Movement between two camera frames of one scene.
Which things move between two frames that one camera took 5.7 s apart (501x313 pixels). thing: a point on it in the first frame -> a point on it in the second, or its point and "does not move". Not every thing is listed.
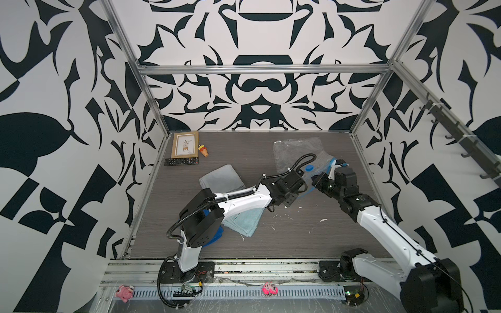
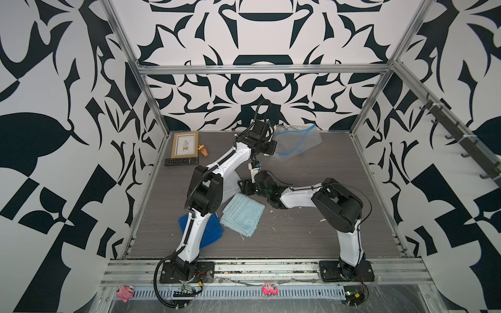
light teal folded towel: x=245 y=222 does not move
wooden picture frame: x=185 y=145 does not move
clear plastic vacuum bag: x=306 y=156 -> x=292 y=140
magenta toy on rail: x=269 y=289 does not move
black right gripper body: x=329 y=186 -> x=250 y=187
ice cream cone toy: x=203 y=150 does not move
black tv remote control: x=179 y=162 does not move
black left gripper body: x=288 y=199 -> x=265 y=147
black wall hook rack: x=473 y=148 does not move
